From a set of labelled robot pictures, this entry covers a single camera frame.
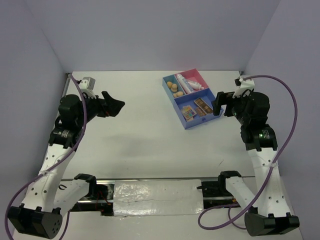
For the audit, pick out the gold rectangular palette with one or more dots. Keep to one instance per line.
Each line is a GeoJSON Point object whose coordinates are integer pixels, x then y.
{"type": "Point", "coordinates": [199, 102]}

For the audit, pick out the yellow makeup sponge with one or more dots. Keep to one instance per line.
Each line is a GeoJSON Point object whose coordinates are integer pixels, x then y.
{"type": "Point", "coordinates": [169, 84]}

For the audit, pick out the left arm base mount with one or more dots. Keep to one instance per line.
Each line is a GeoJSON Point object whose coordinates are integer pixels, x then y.
{"type": "Point", "coordinates": [99, 196]}

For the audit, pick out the white pink tube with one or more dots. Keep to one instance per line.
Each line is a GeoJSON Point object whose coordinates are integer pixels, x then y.
{"type": "Point", "coordinates": [184, 83]}

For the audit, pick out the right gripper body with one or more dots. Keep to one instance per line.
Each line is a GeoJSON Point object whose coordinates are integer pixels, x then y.
{"type": "Point", "coordinates": [235, 106]}

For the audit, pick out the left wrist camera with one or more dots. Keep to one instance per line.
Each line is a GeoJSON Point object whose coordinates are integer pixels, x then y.
{"type": "Point", "coordinates": [86, 85]}

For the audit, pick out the orange eyeshadow palette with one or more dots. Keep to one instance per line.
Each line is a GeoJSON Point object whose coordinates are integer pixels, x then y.
{"type": "Point", "coordinates": [200, 112]}

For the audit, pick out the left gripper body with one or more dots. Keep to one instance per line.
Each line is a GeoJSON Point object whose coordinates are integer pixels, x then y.
{"type": "Point", "coordinates": [94, 108]}

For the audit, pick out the three-compartment organizer tray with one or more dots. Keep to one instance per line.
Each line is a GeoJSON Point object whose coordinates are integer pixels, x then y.
{"type": "Point", "coordinates": [188, 99]}

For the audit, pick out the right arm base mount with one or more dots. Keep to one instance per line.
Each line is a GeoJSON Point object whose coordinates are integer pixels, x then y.
{"type": "Point", "coordinates": [214, 192]}

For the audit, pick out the glitter eyeshadow palette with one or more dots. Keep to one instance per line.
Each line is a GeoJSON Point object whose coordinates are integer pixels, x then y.
{"type": "Point", "coordinates": [188, 113]}

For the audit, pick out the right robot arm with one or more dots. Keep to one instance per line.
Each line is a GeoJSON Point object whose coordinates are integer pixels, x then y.
{"type": "Point", "coordinates": [267, 212]}

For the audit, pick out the silver foil tape strip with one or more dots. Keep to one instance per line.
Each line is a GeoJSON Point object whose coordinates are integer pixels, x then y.
{"type": "Point", "coordinates": [157, 198]}

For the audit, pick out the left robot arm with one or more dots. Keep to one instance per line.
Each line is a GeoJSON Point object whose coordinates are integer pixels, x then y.
{"type": "Point", "coordinates": [42, 210]}

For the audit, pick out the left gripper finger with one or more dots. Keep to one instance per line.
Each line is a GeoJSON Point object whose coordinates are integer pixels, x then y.
{"type": "Point", "coordinates": [114, 107]}
{"type": "Point", "coordinates": [107, 97]}

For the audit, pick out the beige makeup sponge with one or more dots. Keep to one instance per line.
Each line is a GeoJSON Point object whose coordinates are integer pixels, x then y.
{"type": "Point", "coordinates": [178, 94]}
{"type": "Point", "coordinates": [174, 88]}

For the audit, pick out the small white pink bottle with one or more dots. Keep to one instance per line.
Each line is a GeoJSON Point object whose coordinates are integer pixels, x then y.
{"type": "Point", "coordinates": [195, 85]}

